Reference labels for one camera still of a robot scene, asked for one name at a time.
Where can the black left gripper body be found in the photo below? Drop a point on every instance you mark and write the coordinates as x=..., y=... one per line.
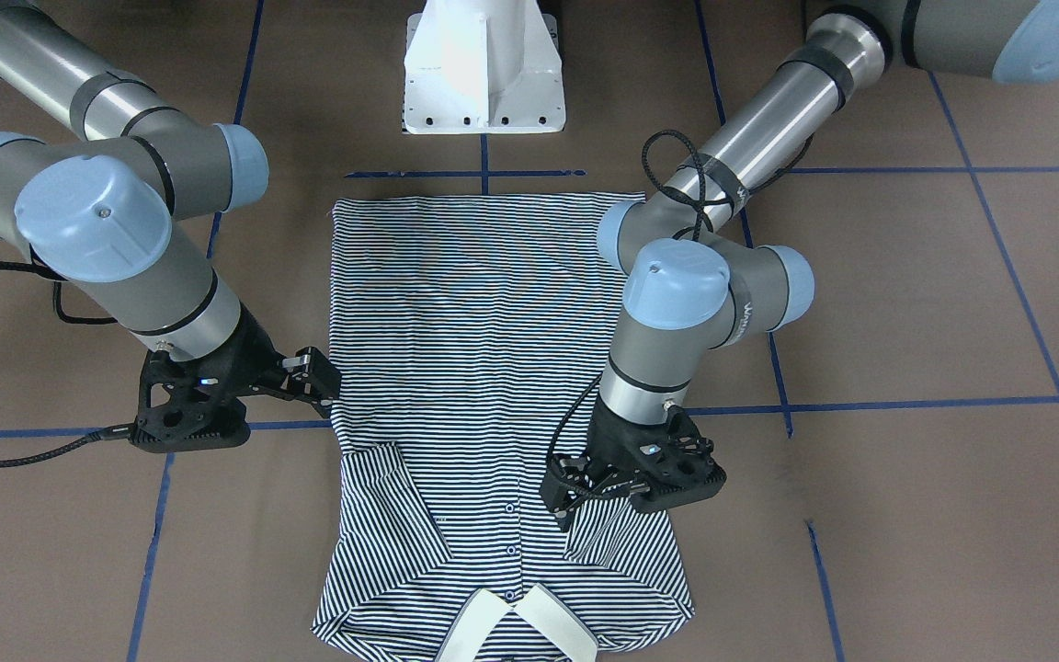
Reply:
x=609, y=448

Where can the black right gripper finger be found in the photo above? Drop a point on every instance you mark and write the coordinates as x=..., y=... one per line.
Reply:
x=311, y=378

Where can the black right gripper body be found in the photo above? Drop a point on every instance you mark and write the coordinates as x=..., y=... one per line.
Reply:
x=252, y=361

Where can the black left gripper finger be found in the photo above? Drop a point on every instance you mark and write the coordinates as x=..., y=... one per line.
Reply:
x=569, y=483

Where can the navy white striped polo shirt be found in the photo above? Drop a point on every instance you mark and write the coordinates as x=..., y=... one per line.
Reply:
x=464, y=328

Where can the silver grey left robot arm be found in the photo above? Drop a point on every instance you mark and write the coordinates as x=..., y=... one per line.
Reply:
x=921, y=393

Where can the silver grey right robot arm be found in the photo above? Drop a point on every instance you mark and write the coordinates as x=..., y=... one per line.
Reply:
x=103, y=213

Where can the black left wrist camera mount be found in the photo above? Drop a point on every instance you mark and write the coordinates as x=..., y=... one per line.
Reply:
x=672, y=464

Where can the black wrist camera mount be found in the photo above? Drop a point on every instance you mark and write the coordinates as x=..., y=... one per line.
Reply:
x=187, y=405
x=672, y=464

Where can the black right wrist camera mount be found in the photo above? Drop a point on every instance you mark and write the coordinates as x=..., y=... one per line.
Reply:
x=187, y=405

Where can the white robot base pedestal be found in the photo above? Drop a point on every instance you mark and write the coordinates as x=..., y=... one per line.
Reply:
x=476, y=67

